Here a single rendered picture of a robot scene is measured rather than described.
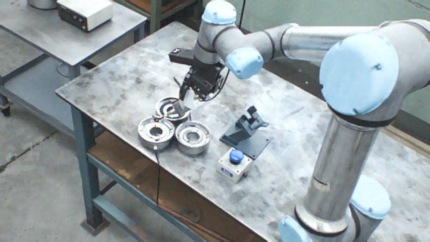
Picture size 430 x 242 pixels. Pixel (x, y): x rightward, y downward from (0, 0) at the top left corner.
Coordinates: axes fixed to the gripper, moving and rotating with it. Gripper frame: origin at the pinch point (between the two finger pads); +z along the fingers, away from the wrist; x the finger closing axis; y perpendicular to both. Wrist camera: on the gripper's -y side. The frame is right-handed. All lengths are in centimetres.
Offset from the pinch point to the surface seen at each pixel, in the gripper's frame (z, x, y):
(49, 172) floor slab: 98, -9, -58
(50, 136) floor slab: 101, 7, -76
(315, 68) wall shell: 83, 156, 1
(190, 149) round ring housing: 5.6, -9.0, 10.3
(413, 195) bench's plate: 1, 25, 68
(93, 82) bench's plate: 14.2, -6.6, -32.0
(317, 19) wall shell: 52, 156, -13
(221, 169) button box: 4.9, -8.2, 21.0
